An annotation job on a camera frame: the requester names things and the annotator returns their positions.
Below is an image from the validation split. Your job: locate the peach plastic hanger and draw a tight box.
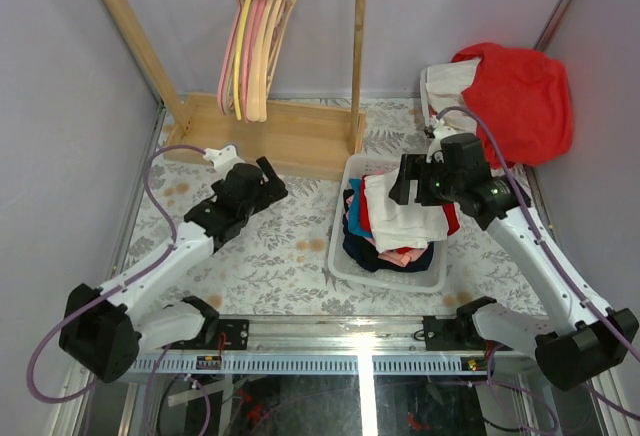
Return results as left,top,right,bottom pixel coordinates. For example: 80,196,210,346
246,0,297,122

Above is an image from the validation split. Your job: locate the white t shirt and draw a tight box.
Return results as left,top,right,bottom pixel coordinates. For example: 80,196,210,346
363,168,459,253

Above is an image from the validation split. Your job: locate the floral table cloth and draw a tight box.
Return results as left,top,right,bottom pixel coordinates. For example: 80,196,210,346
114,98,544,316

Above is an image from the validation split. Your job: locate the yellow plastic hanger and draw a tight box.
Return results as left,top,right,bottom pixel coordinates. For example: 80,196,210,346
233,0,252,121

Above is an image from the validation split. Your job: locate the pink plastic hanger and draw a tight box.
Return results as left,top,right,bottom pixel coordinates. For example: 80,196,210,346
217,0,244,117

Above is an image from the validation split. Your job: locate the pile of folded clothes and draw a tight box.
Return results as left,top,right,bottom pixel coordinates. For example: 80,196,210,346
342,175,433,273

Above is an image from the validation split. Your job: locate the aluminium rail frame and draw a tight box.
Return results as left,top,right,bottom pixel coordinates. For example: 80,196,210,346
49,313,640,436

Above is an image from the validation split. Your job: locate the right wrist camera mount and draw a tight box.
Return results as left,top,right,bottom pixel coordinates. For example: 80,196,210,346
425,117,455,162

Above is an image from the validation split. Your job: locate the white front laundry basket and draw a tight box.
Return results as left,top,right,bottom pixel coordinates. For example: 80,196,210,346
327,153,448,294

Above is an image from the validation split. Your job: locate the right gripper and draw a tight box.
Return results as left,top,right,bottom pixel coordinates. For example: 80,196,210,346
388,155,464,207

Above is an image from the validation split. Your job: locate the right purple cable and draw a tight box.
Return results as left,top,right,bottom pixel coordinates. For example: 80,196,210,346
437,105,640,420

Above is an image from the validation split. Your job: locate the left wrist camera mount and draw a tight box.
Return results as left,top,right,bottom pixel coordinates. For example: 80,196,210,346
203,144,244,177

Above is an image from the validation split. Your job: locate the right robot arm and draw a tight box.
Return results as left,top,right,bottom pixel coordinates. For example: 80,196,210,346
389,133,639,391

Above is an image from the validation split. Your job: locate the wooden clothes rack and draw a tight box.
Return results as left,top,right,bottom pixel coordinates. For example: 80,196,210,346
102,0,366,180

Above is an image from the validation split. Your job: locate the red t shirt on basket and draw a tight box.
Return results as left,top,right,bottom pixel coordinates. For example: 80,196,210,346
452,42,574,169

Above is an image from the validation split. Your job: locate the white back laundry basket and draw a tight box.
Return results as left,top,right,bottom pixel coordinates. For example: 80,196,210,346
420,58,480,130

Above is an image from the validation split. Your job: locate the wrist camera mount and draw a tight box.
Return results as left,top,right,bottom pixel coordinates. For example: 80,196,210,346
203,144,244,177
425,117,455,162

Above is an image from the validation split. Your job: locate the white laundry basket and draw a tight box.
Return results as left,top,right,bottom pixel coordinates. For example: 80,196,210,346
420,58,480,130
327,153,448,294

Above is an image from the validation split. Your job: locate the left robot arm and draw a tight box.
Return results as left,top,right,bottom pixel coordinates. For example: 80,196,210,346
59,157,288,383

